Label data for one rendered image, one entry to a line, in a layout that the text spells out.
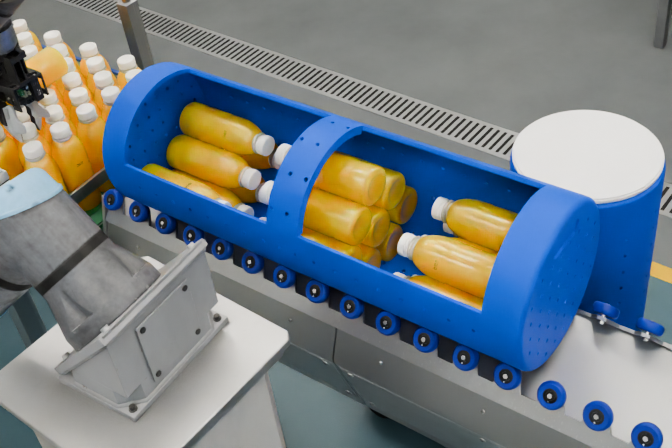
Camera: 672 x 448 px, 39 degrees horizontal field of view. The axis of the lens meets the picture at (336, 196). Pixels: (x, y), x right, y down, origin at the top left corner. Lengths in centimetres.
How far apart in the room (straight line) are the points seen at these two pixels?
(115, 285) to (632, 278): 105
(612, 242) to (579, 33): 248
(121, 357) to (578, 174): 92
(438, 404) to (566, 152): 54
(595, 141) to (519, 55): 222
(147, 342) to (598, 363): 74
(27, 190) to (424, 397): 76
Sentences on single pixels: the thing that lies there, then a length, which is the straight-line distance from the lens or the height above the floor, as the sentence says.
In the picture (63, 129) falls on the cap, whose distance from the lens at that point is 198.
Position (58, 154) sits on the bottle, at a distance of 200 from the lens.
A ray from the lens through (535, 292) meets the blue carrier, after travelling 137.
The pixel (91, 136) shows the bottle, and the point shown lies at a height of 105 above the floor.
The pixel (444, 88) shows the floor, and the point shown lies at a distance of 386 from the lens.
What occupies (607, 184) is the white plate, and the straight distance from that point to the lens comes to 175.
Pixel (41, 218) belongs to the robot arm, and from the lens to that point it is 126.
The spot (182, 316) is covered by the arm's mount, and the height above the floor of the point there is 123.
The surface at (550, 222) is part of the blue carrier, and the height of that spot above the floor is 123.
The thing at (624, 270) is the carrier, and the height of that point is 85.
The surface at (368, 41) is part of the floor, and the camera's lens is 421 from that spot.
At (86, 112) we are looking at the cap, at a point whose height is 110.
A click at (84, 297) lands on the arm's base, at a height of 132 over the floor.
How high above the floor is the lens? 215
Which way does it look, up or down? 40 degrees down
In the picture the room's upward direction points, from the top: 8 degrees counter-clockwise
